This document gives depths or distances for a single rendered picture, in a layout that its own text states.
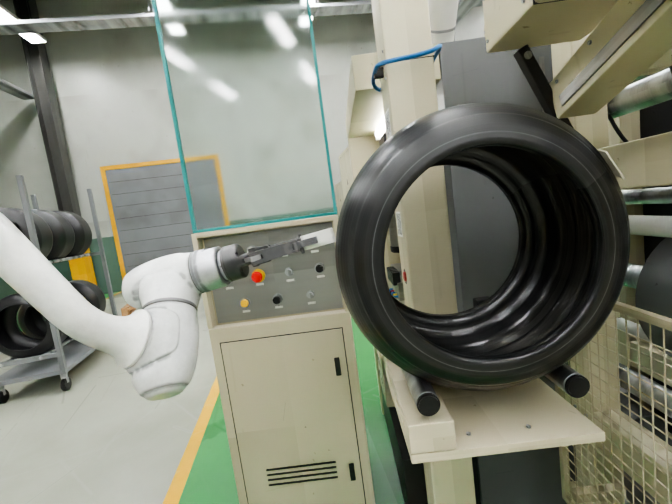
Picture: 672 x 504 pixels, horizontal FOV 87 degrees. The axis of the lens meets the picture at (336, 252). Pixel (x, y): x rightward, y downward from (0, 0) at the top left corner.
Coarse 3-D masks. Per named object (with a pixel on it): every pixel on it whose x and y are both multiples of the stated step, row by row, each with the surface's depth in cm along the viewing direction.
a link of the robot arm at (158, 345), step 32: (0, 224) 51; (0, 256) 51; (32, 256) 53; (32, 288) 52; (64, 288) 54; (64, 320) 54; (96, 320) 56; (128, 320) 60; (160, 320) 63; (192, 320) 68; (128, 352) 59; (160, 352) 60; (192, 352) 65; (160, 384) 59
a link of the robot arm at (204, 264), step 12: (192, 252) 74; (204, 252) 72; (216, 252) 73; (192, 264) 71; (204, 264) 71; (216, 264) 71; (192, 276) 71; (204, 276) 71; (216, 276) 71; (204, 288) 73; (216, 288) 74
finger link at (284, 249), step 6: (294, 240) 71; (276, 246) 70; (282, 246) 70; (288, 246) 71; (252, 252) 69; (258, 252) 69; (264, 252) 70; (270, 252) 70; (276, 252) 70; (282, 252) 70; (288, 252) 71; (294, 252) 71; (264, 258) 70; (270, 258) 70; (252, 264) 69
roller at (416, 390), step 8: (408, 376) 76; (408, 384) 75; (416, 384) 71; (424, 384) 70; (416, 392) 69; (424, 392) 68; (432, 392) 68; (416, 400) 68; (424, 400) 67; (432, 400) 67; (424, 408) 67; (432, 408) 67
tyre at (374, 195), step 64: (448, 128) 61; (512, 128) 61; (384, 192) 62; (512, 192) 88; (576, 192) 76; (576, 256) 80; (384, 320) 65; (448, 320) 92; (512, 320) 89; (576, 320) 64; (448, 384) 69; (512, 384) 68
